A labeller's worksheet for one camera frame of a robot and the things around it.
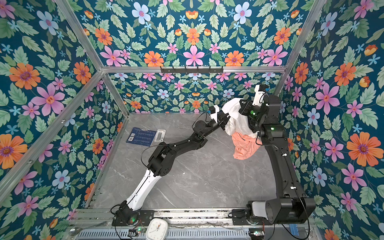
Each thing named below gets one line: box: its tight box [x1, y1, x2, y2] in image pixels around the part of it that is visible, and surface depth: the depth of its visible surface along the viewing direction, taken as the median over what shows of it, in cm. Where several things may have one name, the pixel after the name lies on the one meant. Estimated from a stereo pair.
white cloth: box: [221, 98, 258, 137], surface depth 80 cm
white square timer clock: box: [146, 218, 169, 240], surface depth 69 cm
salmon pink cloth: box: [231, 132, 263, 160], surface depth 101 cm
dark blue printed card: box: [126, 127, 157, 147], surface depth 107 cm
